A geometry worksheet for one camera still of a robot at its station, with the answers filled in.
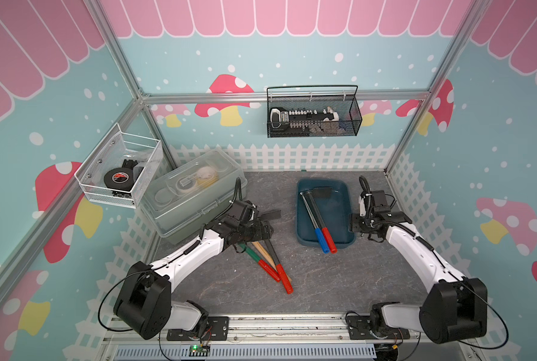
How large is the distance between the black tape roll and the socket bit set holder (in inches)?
20.9

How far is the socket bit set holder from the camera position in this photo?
0.89 meters

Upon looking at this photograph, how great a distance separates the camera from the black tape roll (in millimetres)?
687
